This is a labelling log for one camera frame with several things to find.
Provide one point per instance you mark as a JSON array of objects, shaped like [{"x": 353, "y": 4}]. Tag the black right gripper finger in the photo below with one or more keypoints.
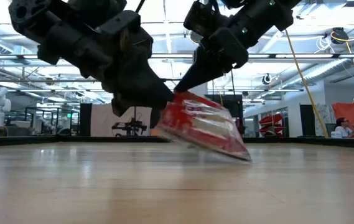
[{"x": 201, "y": 68}]

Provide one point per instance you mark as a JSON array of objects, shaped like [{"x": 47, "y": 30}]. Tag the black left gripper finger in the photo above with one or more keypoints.
[
  {"x": 155, "y": 118},
  {"x": 148, "y": 90}
]

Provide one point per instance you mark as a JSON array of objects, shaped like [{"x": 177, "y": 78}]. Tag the red Orville Redenbacher popcorn bag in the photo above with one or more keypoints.
[{"x": 201, "y": 124}]

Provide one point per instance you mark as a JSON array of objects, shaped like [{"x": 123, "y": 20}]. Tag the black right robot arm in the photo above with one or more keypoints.
[{"x": 267, "y": 15}]

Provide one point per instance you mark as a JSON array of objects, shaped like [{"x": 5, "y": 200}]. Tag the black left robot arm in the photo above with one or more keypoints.
[{"x": 55, "y": 40}]

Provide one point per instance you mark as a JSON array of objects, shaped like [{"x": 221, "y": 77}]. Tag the black background robot rig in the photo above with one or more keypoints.
[{"x": 130, "y": 127}]

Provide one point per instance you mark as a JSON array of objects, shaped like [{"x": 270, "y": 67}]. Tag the white hanging cloth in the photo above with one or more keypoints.
[{"x": 102, "y": 119}]

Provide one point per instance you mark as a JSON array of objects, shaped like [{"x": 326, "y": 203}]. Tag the black tall panel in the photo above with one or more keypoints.
[
  {"x": 85, "y": 119},
  {"x": 307, "y": 119}
]

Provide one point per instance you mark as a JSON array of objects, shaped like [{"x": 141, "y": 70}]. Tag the red folded object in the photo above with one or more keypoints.
[{"x": 271, "y": 121}]

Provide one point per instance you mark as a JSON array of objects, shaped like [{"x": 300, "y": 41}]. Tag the person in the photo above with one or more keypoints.
[{"x": 346, "y": 127}]

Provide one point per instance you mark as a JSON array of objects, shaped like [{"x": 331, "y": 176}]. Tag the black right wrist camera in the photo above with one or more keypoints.
[{"x": 201, "y": 17}]

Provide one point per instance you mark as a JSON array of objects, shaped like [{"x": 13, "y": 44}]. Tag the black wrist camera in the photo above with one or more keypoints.
[
  {"x": 123, "y": 20},
  {"x": 201, "y": 17}
]

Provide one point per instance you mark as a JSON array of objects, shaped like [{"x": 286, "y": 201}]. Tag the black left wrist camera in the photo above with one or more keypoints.
[{"x": 123, "y": 20}]

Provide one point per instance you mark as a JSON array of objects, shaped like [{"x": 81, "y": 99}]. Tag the black wall monitor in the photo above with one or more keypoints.
[{"x": 238, "y": 102}]

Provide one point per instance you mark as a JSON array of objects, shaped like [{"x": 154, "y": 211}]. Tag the black aluminium table frame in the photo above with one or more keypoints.
[{"x": 40, "y": 140}]

